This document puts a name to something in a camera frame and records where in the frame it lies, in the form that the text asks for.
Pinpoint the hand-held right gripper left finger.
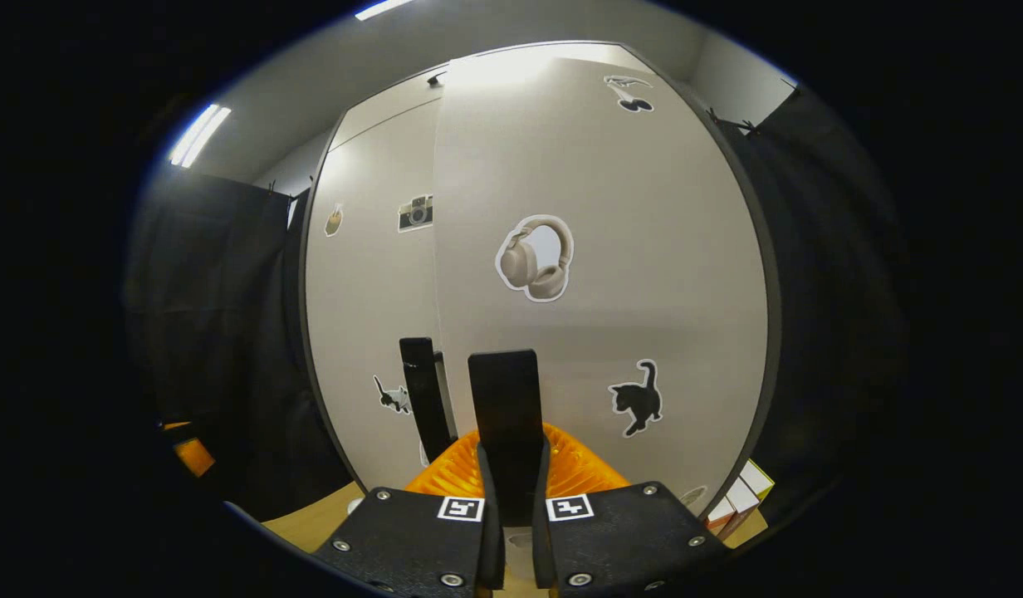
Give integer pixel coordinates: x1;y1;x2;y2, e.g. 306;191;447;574
311;424;506;598

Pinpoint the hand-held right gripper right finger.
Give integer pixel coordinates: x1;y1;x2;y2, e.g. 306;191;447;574
532;422;732;597

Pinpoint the cabinet door with camera sticker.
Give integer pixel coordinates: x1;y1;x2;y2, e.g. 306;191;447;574
302;100;446;491

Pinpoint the beige double-door shoe cabinet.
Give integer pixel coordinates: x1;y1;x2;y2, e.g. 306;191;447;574
298;42;782;532

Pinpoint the cabinet door with headphone sticker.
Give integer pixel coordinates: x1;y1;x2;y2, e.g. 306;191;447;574
433;56;770;516

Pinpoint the narrow double-strip ceiling light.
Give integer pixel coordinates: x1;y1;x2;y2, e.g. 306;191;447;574
169;103;233;169

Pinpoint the beige cabinet drawer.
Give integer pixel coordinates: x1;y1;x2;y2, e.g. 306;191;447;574
329;71;446;150

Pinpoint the brown small box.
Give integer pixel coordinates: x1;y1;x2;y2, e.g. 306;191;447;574
723;478;761;520

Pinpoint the black backdrop cloth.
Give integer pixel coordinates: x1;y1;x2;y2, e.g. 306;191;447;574
125;79;903;532

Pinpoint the large ceiling light panel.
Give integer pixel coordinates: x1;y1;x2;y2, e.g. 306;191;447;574
354;0;417;22

